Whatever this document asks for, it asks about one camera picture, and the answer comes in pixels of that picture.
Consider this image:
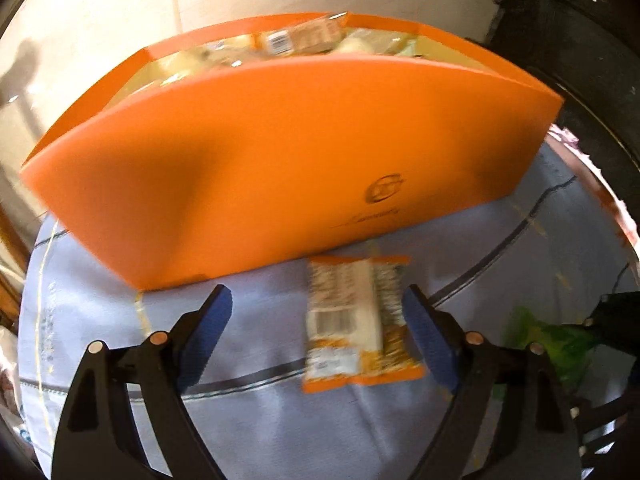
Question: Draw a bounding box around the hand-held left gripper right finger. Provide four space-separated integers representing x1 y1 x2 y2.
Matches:
403 284 583 480

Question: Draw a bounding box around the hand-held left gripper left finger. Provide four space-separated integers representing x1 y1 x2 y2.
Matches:
50 284 234 480

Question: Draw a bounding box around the blue striped tablecloth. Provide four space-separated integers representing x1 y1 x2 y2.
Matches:
17 140 636 480

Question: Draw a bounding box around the orange white snack bar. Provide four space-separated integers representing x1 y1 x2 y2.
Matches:
301 255 426 395

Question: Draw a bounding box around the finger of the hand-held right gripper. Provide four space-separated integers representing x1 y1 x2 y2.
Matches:
582 291 640 356
569 389 640 461

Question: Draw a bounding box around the orange cardboard box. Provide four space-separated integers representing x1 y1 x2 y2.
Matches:
20 11 565 292

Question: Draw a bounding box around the pile of mixed snack packets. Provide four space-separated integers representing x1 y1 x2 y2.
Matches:
165 11 431 76

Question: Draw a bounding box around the green snack bag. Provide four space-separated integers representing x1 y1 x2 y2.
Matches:
502 307 608 391

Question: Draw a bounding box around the dark carved wooden furniture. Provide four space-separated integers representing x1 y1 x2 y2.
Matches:
465 0 640 241

